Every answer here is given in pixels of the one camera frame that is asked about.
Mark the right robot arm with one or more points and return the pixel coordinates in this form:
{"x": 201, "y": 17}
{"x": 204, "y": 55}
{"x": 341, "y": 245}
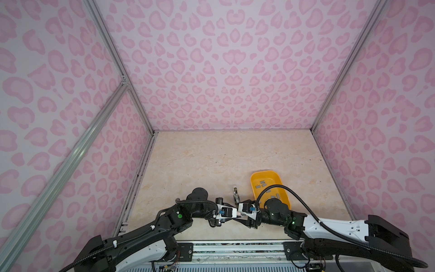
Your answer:
{"x": 374, "y": 238}

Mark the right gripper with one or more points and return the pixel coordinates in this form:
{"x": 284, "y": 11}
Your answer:
{"x": 254, "y": 225}

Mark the diagonal aluminium frame bar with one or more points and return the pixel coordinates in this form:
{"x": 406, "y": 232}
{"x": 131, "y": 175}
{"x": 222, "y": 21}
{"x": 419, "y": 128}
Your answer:
{"x": 21, "y": 235}

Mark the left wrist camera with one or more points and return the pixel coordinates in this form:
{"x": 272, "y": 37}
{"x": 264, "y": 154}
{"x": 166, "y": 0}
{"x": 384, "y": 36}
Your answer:
{"x": 226, "y": 212}

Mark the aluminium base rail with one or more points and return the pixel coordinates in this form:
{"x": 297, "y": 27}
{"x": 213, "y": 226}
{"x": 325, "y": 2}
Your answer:
{"x": 241, "y": 256}

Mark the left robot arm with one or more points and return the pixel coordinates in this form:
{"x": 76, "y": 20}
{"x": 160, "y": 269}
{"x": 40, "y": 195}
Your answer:
{"x": 154, "y": 241}

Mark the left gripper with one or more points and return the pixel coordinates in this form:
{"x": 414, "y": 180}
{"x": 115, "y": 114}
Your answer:
{"x": 218, "y": 201}

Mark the yellow plastic tray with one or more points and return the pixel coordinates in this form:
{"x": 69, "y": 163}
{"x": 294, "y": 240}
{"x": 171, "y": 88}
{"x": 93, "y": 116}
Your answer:
{"x": 270, "y": 178}

